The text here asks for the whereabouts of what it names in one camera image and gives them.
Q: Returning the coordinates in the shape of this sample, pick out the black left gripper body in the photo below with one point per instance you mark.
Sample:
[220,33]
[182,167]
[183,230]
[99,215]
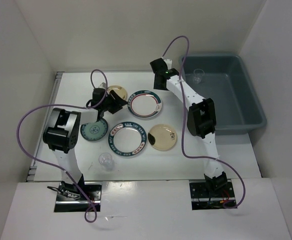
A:
[110,105]

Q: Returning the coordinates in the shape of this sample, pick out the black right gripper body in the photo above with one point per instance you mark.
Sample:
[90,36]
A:
[156,86]

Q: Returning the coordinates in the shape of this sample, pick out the green red ring plate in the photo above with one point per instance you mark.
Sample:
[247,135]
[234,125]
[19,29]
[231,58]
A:
[144,104]

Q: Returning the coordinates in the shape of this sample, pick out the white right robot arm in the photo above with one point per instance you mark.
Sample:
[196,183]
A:
[199,119]

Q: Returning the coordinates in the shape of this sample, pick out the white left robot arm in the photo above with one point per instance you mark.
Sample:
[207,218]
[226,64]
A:
[62,131]

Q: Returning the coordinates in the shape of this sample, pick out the clear plastic cup in bin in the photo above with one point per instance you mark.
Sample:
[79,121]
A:
[198,75]

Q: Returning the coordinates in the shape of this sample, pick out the grey plastic bin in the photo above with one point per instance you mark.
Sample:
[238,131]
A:
[227,83]

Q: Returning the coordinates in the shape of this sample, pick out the beige dish with flowers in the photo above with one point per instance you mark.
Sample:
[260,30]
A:
[119,90]

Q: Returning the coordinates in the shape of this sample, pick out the blue floral green dish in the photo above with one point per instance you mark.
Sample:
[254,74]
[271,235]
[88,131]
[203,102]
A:
[94,131]

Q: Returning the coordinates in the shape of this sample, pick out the beige dish with dark spot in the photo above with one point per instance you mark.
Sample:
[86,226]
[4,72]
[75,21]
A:
[162,137]

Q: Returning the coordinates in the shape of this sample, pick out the clear plastic cup on table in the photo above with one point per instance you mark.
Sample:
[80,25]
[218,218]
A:
[106,160]

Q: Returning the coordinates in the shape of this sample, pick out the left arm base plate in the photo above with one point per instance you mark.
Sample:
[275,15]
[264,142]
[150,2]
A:
[79,204]

